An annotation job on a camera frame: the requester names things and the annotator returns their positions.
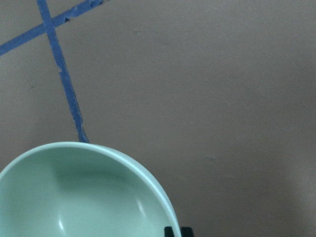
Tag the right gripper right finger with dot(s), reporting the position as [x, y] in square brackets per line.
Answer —
[187, 232]

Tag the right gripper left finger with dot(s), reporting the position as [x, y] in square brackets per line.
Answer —
[168, 232]

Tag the light green bowl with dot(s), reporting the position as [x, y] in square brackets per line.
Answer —
[72, 189]

